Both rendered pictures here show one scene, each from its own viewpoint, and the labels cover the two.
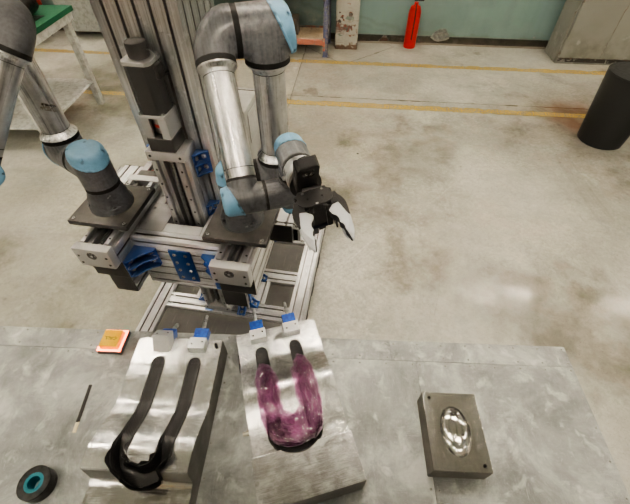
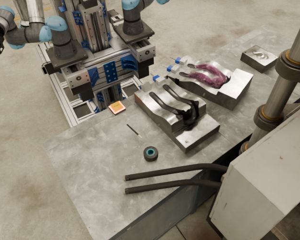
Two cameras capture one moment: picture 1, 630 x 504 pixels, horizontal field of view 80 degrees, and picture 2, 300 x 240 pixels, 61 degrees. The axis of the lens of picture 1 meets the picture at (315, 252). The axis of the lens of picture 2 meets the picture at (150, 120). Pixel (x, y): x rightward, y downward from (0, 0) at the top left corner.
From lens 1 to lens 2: 1.22 m
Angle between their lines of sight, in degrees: 23
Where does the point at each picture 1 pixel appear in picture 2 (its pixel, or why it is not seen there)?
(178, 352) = (155, 87)
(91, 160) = (63, 23)
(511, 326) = not seen: hidden behind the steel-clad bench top
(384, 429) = not seen: hidden behind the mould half
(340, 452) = (240, 74)
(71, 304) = (12, 169)
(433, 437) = (256, 59)
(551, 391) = (270, 36)
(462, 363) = (241, 44)
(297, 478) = (235, 85)
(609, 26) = not seen: outside the picture
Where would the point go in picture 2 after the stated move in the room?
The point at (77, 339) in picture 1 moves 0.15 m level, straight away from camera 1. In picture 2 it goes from (98, 118) to (75, 119)
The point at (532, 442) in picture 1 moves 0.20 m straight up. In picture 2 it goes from (277, 50) to (287, 26)
